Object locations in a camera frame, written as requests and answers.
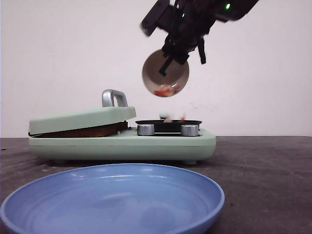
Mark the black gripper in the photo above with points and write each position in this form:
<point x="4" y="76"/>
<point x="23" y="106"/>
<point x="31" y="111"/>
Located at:
<point x="186" y="34"/>

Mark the beige ribbed bowl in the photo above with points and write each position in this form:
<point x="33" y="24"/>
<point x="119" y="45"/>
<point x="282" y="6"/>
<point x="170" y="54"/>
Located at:
<point x="176" y="74"/>

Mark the orange white shrimp pieces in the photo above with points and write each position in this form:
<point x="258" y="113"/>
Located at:
<point x="166" y="90"/>

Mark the white bread slice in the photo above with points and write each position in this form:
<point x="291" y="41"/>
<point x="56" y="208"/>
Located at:
<point x="121" y="126"/>
<point x="99" y="131"/>

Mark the mint green maker lid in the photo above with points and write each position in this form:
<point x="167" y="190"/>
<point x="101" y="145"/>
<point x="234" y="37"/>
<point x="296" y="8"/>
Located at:
<point x="114" y="109"/>

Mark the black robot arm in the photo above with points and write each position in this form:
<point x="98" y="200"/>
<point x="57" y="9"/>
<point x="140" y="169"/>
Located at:
<point x="226" y="10"/>

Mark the mint green breakfast maker base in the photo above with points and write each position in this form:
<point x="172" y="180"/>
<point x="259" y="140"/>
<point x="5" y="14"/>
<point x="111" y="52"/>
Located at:
<point x="127" y="146"/>

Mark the black round frying pan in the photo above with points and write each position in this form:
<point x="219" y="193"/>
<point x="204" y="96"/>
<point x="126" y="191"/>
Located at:
<point x="174" y="126"/>

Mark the right silver control knob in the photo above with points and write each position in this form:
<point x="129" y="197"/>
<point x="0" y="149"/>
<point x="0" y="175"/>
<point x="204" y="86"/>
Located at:
<point x="189" y="130"/>

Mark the silver control knob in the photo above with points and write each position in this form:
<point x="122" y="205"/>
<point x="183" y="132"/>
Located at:
<point x="189" y="130"/>
<point x="145" y="130"/>

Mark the left silver control knob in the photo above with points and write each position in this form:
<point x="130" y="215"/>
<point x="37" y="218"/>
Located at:
<point x="145" y="130"/>

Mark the blue round plate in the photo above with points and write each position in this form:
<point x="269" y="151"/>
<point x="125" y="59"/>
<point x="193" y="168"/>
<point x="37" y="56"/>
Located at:
<point x="115" y="199"/>

